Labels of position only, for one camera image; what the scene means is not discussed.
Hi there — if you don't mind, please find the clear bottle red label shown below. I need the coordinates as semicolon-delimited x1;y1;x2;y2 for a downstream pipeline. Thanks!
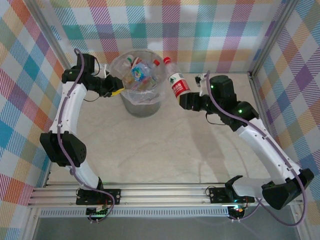
162;56;192;103

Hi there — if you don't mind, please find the clear bottle light-blue label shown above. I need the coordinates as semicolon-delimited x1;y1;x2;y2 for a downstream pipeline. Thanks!
131;63;148;82

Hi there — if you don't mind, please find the clear plastic bin liner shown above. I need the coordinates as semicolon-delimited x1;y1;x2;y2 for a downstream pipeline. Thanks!
111;49;167;106

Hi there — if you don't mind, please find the clear plastic bin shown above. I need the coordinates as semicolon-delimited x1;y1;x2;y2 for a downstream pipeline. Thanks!
111;49;167;118

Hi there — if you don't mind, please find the multicolour plaid cloth panel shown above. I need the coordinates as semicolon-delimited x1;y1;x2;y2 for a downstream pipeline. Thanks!
0;0;76;240
32;0;292;75
253;0;320;221

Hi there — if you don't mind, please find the small controller board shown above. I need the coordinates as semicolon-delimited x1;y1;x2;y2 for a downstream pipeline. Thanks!
227;205;248;219
86;206;111;218

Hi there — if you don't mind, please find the grey metal sheet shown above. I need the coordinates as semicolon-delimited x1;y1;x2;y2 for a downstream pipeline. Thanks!
32;216;301;240

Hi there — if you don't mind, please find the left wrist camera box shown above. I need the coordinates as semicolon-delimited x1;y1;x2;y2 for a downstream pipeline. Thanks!
95;63;111;79

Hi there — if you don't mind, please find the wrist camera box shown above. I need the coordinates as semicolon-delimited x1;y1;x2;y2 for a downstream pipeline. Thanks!
194;73;208;97
95;63;111;79

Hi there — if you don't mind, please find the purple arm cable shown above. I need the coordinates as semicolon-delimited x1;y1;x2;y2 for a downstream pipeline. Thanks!
205;70;308;227
56;48;116;224

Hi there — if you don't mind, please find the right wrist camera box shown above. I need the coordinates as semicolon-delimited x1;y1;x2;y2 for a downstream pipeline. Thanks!
194;73;208;97

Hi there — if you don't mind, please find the aluminium table side rail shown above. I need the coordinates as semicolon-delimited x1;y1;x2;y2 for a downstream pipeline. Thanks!
43;74;80;188
248;71;289;183

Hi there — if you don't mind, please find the aluminium frame post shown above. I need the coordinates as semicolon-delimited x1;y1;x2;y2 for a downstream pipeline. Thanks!
248;0;300;78
23;0;80;82

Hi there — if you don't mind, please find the aluminium mounting rail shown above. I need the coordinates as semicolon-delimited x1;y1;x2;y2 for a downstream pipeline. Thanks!
27;183;304;209

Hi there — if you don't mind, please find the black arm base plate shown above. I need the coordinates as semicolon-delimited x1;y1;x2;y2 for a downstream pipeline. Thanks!
75;188;122;206
208;186;256;204

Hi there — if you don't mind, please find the slotted grey cable duct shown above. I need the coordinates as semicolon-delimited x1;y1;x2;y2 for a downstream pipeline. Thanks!
39;209;230;218

